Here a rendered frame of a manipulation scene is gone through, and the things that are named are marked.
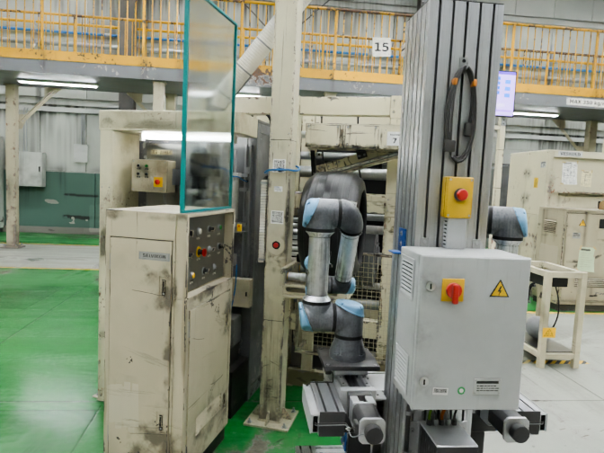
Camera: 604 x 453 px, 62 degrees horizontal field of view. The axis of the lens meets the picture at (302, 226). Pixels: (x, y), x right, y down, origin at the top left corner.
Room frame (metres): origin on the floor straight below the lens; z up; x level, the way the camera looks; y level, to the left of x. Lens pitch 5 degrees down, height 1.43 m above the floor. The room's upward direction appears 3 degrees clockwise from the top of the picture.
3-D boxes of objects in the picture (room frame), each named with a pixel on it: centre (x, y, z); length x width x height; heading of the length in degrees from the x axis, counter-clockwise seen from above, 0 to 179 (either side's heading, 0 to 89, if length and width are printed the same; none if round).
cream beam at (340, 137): (3.12, -0.32, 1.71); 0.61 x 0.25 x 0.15; 76
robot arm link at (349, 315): (2.01, -0.20, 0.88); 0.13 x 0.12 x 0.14; 94
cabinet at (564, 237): (6.33, -3.56, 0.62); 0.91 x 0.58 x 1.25; 96
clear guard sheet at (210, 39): (2.40, 0.45, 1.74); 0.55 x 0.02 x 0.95; 166
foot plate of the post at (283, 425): (2.90, 0.13, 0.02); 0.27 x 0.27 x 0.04; 76
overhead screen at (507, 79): (6.22, -2.22, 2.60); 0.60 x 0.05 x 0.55; 96
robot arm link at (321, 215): (2.01, -0.08, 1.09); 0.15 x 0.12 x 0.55; 94
